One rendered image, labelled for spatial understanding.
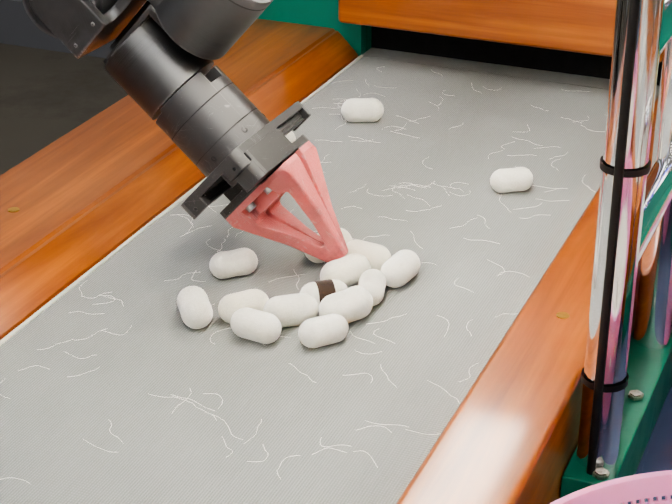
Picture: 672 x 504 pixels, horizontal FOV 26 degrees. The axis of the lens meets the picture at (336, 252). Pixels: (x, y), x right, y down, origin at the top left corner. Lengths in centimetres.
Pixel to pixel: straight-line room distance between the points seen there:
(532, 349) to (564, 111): 47
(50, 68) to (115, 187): 264
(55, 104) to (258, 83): 221
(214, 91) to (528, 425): 32
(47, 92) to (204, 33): 262
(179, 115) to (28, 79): 269
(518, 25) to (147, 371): 55
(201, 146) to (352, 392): 21
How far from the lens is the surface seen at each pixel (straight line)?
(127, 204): 108
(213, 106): 97
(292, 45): 138
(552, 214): 110
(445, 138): 123
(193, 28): 94
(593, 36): 129
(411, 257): 98
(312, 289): 94
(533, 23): 130
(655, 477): 76
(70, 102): 348
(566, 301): 92
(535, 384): 83
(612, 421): 84
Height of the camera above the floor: 120
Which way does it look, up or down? 26 degrees down
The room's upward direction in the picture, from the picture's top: straight up
